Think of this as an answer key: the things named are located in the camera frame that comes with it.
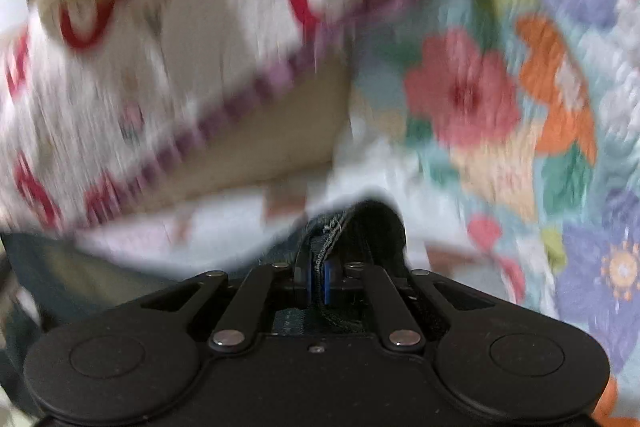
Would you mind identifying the dark blue denim jeans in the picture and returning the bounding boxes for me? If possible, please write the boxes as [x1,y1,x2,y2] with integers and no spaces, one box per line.
[0,201,408,338]

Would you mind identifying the beige bed base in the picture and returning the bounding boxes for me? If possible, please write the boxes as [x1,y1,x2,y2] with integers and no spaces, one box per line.
[135,57,351,208]

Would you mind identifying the floral quilt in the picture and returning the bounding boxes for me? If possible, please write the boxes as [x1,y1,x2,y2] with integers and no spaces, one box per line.
[345,0,640,427]

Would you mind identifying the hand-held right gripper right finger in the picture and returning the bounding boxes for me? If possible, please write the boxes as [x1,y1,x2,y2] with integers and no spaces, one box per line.
[320,258,497,352]

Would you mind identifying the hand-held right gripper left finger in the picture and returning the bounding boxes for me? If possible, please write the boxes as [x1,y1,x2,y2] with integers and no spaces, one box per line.
[140,247,315,352]

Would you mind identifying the white quilt with red bears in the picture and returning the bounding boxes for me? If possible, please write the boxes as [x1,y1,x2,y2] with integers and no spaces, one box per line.
[0,0,451,233]

